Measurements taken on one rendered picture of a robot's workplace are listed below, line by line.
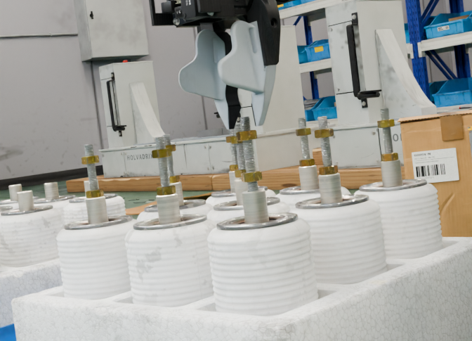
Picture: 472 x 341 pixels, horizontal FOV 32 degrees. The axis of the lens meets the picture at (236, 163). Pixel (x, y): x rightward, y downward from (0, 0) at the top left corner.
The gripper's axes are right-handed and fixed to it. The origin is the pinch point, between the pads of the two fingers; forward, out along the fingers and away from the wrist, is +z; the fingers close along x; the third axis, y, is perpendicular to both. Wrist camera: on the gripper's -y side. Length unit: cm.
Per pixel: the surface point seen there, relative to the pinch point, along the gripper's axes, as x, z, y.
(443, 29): -313, -49, -493
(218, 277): -0.9, 14.3, 5.2
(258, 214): 1.0, 9.2, 1.3
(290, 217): 3.6, 9.8, -0.2
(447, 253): 4.6, 17.3, -21.7
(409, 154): -63, 13, -105
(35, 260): -51, 17, -2
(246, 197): 0.3, 7.6, 1.7
